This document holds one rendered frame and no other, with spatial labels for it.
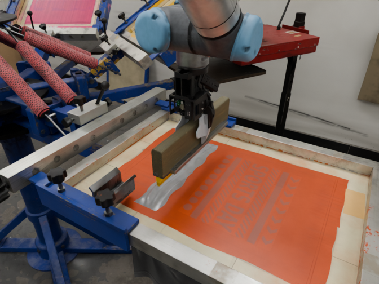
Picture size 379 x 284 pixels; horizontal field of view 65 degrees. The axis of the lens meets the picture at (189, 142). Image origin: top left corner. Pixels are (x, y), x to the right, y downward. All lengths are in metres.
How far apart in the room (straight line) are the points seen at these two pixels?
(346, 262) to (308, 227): 0.11
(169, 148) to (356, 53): 2.18
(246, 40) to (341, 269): 0.50
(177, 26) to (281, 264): 0.51
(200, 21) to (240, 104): 2.61
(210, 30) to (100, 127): 0.62
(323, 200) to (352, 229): 0.10
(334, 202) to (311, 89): 1.99
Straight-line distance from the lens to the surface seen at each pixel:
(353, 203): 0.90
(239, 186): 0.85
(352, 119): 2.85
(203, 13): 0.44
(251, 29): 0.49
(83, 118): 1.02
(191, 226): 0.74
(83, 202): 0.77
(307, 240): 0.76
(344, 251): 0.77
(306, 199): 0.86
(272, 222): 0.77
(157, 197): 0.80
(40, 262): 2.03
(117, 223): 0.69
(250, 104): 3.00
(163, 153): 0.65
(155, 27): 0.54
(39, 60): 1.28
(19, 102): 1.35
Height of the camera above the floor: 1.50
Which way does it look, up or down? 32 degrees down
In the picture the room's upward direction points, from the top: straight up
